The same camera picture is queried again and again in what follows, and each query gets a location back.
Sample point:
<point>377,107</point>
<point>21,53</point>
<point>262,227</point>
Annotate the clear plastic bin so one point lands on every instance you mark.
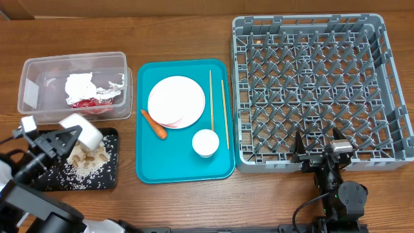
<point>42,85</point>

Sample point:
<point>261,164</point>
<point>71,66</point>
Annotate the white bowl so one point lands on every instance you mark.
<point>90,136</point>

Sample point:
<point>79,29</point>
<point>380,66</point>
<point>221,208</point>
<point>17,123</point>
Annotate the white cup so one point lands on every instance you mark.
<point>205,143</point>

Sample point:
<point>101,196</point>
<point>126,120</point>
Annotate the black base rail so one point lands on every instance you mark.
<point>283,228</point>

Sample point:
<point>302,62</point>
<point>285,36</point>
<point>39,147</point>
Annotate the wooden chopstick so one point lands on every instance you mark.
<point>225,114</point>
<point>211,101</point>

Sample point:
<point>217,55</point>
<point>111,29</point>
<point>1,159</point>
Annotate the teal serving tray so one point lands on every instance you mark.
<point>174,160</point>

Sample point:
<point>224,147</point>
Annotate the grey dish rack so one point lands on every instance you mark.
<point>309,74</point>

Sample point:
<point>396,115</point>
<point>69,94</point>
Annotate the peanut shells and rice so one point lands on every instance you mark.
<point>87,161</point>

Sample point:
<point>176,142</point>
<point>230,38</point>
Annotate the aluminium foil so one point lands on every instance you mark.
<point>113,90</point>

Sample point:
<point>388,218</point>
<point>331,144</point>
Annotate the white napkin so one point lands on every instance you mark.
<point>79,87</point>

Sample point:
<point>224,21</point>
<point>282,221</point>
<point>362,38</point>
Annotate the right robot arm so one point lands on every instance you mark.
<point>343,201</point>

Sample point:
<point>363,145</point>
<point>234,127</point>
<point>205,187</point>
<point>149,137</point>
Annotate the left wooden chopstick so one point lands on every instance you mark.
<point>211,101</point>

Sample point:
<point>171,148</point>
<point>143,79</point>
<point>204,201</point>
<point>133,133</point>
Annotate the right wooden chopstick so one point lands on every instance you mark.
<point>225,114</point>

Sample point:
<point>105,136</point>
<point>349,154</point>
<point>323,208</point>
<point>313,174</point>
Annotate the black plastic tray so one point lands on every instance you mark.
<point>97,174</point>

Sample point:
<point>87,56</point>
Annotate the orange carrot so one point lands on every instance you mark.
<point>159,131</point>

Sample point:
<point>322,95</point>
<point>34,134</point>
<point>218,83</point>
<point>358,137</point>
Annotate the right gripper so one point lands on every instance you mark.
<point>310,160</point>

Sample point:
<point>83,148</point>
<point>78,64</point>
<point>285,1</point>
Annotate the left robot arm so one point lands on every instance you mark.
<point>19,199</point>

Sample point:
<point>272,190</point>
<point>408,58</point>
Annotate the red snack wrapper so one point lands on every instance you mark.
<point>92,106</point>

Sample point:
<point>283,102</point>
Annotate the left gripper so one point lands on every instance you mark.
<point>48,144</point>

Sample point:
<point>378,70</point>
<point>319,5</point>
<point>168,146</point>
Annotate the large pink plate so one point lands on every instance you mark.
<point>193,99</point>

